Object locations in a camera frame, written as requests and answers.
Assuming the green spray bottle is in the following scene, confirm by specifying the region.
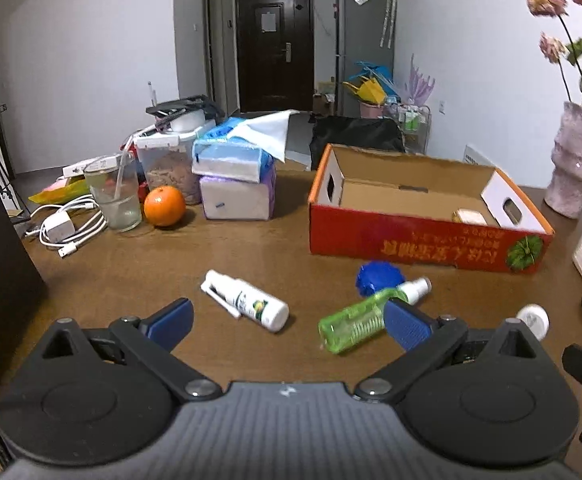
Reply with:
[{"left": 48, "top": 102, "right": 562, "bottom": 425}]
[{"left": 318, "top": 278, "right": 432, "bottom": 354}]

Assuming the blue plastic lid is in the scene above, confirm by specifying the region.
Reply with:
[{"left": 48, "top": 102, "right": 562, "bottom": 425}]
[{"left": 356, "top": 261, "right": 405, "bottom": 298}]

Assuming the small white round jar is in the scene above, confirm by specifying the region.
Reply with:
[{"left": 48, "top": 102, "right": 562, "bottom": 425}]
[{"left": 515, "top": 304, "right": 550, "bottom": 341}]

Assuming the white spray bottle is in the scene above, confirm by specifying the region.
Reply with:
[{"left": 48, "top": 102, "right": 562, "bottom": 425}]
[{"left": 201, "top": 270, "right": 290, "bottom": 333}]

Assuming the red cardboard box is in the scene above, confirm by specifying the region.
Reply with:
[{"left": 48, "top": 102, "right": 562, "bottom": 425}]
[{"left": 308, "top": 144, "right": 554, "bottom": 273}]

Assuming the orange fruit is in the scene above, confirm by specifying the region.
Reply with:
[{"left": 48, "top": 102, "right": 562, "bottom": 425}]
[{"left": 143, "top": 185, "right": 187, "bottom": 228}]

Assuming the purple tissue pack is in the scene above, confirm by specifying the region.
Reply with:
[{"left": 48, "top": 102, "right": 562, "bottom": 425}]
[{"left": 200, "top": 166, "right": 277, "bottom": 221}]

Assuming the clear glass with straw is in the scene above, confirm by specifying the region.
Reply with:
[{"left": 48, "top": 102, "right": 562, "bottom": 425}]
[{"left": 84, "top": 136, "right": 142, "bottom": 232}]

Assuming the yellow snack bag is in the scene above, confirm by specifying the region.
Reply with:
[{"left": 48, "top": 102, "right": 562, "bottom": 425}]
[{"left": 28, "top": 177, "right": 90, "bottom": 205}]

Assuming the clear food container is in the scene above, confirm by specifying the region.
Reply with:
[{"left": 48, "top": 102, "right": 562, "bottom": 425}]
[{"left": 134, "top": 119, "right": 216, "bottom": 205}]

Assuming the black bag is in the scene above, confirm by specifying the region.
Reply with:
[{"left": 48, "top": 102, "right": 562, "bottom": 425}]
[{"left": 309, "top": 116, "right": 406, "bottom": 170}]

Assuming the blue tissue pack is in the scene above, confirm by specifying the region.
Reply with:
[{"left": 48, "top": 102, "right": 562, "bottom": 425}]
[{"left": 192, "top": 110, "right": 297, "bottom": 183}]

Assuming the pink textured vase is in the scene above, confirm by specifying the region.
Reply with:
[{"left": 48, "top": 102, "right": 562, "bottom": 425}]
[{"left": 545, "top": 102, "right": 582, "bottom": 219}]

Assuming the grey refrigerator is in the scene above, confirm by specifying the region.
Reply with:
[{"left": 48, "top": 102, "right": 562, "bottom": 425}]
[{"left": 335, "top": 0, "right": 394, "bottom": 117}]

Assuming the dark wooden door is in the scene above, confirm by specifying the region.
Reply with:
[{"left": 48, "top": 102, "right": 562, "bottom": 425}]
[{"left": 236, "top": 0, "right": 315, "bottom": 113}]

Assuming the white charger with cable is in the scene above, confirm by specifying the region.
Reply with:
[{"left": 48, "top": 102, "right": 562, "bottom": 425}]
[{"left": 24, "top": 194, "right": 108, "bottom": 258}]

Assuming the metal wire cart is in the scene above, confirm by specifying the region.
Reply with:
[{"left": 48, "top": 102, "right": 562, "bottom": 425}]
[{"left": 383, "top": 102, "right": 432, "bottom": 155}]

